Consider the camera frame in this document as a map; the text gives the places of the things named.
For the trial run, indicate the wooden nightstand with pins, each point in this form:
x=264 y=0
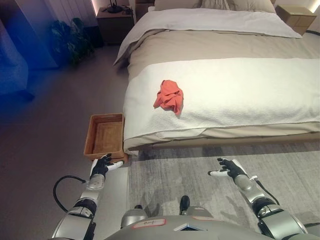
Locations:
x=115 y=26

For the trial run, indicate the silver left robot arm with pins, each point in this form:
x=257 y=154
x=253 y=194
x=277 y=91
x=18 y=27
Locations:
x=77 y=202

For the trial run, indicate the bed with beige duvet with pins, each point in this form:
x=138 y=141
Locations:
x=217 y=75

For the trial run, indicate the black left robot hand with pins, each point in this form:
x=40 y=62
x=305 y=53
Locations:
x=100 y=167

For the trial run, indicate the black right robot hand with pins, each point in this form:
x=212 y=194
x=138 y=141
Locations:
x=231 y=167

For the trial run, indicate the red garment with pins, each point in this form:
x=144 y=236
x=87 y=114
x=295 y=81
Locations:
x=170 y=97

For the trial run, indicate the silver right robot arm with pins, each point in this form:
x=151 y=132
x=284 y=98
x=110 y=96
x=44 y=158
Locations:
x=272 y=207

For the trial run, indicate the silver right robot leg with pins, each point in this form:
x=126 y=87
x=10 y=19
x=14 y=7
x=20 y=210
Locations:
x=190 y=207

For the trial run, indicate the silver robot leg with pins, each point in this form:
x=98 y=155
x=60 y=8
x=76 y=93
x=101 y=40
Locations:
x=133 y=216
x=190 y=207

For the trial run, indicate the white textured bed blanket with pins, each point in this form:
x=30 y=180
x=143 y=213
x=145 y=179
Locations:
x=225 y=95

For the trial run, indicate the dark green potted plant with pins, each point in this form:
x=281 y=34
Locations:
x=72 y=41

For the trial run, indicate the silver left robot leg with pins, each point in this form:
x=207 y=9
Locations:
x=133 y=216

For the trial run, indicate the black desk lamp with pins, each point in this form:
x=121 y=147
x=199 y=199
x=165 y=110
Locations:
x=113 y=7

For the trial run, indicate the cardboard box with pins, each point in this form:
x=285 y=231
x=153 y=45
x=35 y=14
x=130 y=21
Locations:
x=295 y=18

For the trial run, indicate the silver robot torso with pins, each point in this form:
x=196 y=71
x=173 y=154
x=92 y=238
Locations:
x=160 y=228

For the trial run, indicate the brown wicker basket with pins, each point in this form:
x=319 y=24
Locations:
x=103 y=136

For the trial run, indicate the white folded top sheet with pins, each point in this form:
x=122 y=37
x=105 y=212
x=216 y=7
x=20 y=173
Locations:
x=205 y=22

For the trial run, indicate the beige pillow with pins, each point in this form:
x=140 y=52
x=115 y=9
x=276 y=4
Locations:
x=212 y=4

